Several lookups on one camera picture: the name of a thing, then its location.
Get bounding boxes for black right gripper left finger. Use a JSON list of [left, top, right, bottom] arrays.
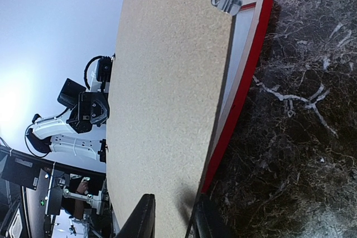
[[116, 193, 156, 238]]

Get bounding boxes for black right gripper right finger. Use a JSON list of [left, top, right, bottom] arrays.
[[193, 194, 234, 238]]

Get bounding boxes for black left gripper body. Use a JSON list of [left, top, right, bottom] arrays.
[[66, 92, 109, 134]]

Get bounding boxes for brown frame backing board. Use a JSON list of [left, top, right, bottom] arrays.
[[107, 0, 233, 237]]

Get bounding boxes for wooden red-edged picture frame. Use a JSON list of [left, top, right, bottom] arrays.
[[199, 0, 273, 193]]

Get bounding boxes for white photo mat board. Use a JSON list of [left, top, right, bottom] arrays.
[[219, 8, 254, 125]]

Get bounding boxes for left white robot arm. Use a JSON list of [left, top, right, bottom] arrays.
[[25, 77, 110, 163]]

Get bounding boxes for person in background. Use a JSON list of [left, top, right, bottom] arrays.
[[70, 178, 89, 220]]

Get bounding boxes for silver metal hanger clip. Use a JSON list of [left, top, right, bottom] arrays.
[[211, 0, 243, 16]]

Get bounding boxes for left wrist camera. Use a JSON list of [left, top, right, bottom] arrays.
[[84, 55, 115, 93]]

